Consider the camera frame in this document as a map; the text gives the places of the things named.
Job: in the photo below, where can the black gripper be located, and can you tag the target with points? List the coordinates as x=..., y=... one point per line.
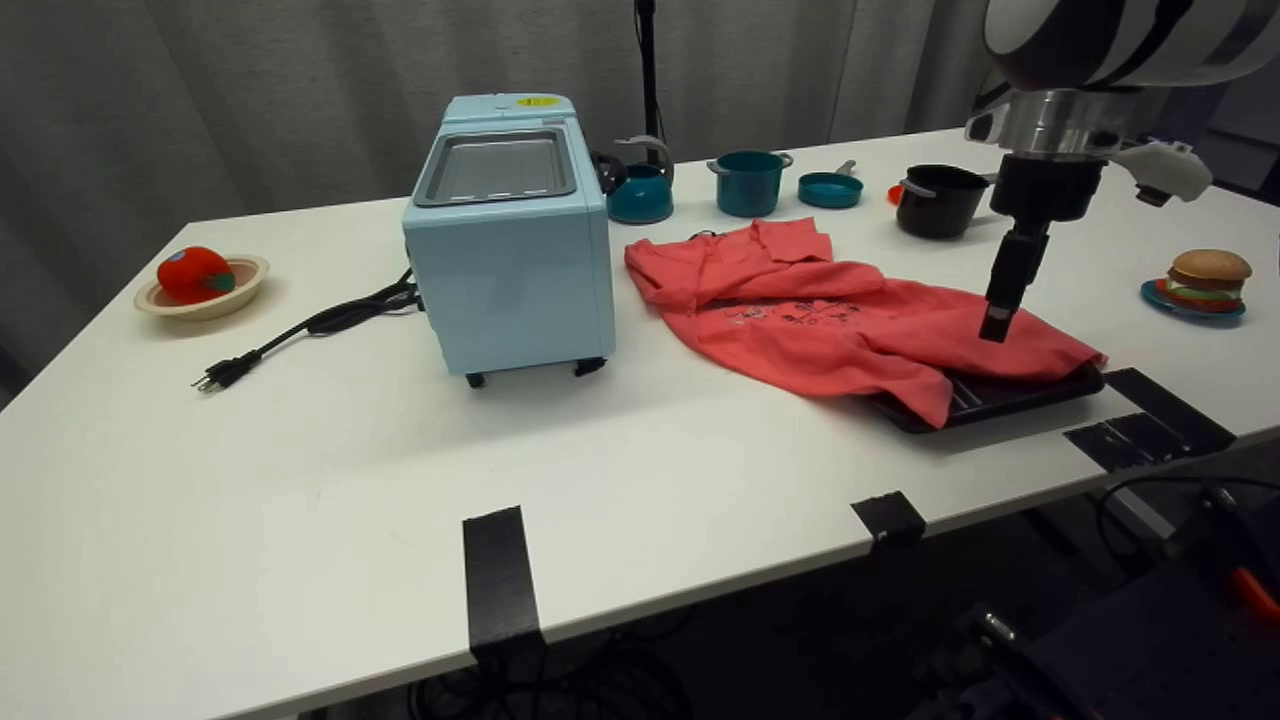
x=1044, y=187

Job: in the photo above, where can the red printed shirt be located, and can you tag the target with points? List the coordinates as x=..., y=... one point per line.
x=827, y=327

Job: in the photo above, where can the black toy pot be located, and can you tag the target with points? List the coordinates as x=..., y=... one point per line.
x=942, y=206

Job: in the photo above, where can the small teal plate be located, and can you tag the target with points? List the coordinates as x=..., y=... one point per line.
x=1156, y=304

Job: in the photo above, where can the small toy vegetable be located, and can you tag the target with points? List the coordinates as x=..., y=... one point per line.
x=899, y=195

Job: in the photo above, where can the toy burger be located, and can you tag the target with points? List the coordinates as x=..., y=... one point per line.
x=1209, y=276

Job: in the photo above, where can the small teal bowl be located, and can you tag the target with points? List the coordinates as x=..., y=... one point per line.
x=828, y=190

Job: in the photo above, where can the small black tape square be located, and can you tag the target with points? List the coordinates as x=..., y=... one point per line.
x=890, y=516

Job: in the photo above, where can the teal toy pot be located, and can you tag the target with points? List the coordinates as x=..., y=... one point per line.
x=746, y=187

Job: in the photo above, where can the teal toy kettle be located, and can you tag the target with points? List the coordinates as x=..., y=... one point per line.
x=641, y=198

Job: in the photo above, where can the light blue toaster oven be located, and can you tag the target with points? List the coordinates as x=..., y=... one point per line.
x=506, y=282

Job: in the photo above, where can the long black tape strip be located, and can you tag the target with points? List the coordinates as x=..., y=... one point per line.
x=501, y=581

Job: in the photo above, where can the beige shallow bowl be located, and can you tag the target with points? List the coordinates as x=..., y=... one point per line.
x=246, y=287

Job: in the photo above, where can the grey curtain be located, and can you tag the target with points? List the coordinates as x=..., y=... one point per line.
x=264, y=92

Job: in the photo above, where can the red toy tomato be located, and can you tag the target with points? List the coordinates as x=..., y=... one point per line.
x=197, y=272

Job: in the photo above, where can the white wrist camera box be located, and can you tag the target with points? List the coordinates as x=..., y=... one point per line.
x=1167, y=160

